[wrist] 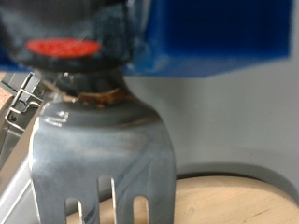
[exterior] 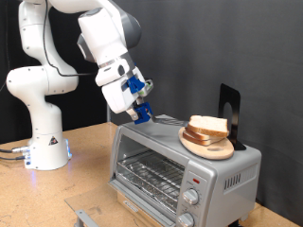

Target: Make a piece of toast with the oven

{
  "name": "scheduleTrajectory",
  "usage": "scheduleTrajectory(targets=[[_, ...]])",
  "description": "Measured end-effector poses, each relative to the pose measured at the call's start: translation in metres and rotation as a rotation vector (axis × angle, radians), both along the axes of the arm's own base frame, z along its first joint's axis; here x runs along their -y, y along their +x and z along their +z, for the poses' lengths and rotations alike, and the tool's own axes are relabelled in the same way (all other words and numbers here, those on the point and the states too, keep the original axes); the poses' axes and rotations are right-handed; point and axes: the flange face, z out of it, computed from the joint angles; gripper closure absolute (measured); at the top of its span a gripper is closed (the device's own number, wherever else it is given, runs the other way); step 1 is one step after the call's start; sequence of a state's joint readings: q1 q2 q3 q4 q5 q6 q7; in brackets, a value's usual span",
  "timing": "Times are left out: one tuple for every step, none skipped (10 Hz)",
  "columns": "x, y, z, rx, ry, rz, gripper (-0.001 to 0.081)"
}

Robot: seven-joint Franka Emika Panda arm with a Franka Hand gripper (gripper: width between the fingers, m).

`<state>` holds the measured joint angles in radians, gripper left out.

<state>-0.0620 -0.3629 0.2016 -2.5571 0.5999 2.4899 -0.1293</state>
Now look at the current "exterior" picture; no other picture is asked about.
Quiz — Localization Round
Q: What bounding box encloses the silver toaster oven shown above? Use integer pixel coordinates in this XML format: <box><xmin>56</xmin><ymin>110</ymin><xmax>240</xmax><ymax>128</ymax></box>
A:
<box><xmin>108</xmin><ymin>114</ymin><xmax>263</xmax><ymax>227</ymax></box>

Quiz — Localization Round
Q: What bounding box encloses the silver oven knob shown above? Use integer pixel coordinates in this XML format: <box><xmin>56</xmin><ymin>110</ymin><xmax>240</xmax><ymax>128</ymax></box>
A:
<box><xmin>182</xmin><ymin>187</ymin><xmax>200</xmax><ymax>206</ymax></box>
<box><xmin>177</xmin><ymin>211</ymin><xmax>196</xmax><ymax>227</ymax></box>

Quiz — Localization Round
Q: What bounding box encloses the black metal bookend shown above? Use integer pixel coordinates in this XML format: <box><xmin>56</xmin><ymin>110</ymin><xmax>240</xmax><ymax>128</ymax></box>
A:
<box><xmin>218</xmin><ymin>83</ymin><xmax>247</xmax><ymax>151</ymax></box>

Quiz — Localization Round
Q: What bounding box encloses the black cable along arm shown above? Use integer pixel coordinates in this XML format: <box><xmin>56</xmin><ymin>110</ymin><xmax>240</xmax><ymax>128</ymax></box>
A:
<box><xmin>42</xmin><ymin>0</ymin><xmax>98</xmax><ymax>78</ymax></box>

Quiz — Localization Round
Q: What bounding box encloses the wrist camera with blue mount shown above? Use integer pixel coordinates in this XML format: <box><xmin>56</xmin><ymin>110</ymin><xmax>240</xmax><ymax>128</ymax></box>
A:
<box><xmin>127</xmin><ymin>75</ymin><xmax>154</xmax><ymax>97</ymax></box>

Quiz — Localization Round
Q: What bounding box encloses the black base cable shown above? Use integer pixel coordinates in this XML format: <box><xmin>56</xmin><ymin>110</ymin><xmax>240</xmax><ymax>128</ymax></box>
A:
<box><xmin>0</xmin><ymin>154</ymin><xmax>27</xmax><ymax>162</ymax></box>
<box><xmin>0</xmin><ymin>145</ymin><xmax>31</xmax><ymax>155</ymax></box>

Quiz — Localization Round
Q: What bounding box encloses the wire oven rack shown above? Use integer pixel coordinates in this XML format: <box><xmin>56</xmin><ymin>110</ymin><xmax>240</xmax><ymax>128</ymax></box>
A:
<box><xmin>116</xmin><ymin>150</ymin><xmax>186</xmax><ymax>213</ymax></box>

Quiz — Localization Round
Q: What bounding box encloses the white bread slice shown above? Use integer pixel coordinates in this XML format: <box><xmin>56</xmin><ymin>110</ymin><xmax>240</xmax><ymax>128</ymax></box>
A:
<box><xmin>182</xmin><ymin>131</ymin><xmax>223</xmax><ymax>147</ymax></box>
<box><xmin>187</xmin><ymin>114</ymin><xmax>230</xmax><ymax>138</ymax></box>
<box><xmin>184</xmin><ymin>123</ymin><xmax>225</xmax><ymax>142</ymax></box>

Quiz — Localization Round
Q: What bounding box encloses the glass oven door with handle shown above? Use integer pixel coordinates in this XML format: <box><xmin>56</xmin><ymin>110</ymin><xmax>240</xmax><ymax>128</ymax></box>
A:
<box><xmin>64</xmin><ymin>180</ymin><xmax>178</xmax><ymax>227</ymax></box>

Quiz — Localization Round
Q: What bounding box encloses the round wooden board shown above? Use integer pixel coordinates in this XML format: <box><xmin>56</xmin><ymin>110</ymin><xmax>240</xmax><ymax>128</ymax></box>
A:
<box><xmin>178</xmin><ymin>126</ymin><xmax>235</xmax><ymax>161</ymax></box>

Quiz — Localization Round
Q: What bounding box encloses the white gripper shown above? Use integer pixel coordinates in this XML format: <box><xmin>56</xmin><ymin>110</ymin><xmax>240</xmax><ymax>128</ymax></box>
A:
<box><xmin>95</xmin><ymin>58</ymin><xmax>150</xmax><ymax>123</ymax></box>

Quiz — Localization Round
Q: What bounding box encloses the metal spatula with blue block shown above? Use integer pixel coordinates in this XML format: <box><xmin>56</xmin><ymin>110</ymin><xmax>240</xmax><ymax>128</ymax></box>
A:
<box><xmin>134</xmin><ymin>101</ymin><xmax>190</xmax><ymax>127</ymax></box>

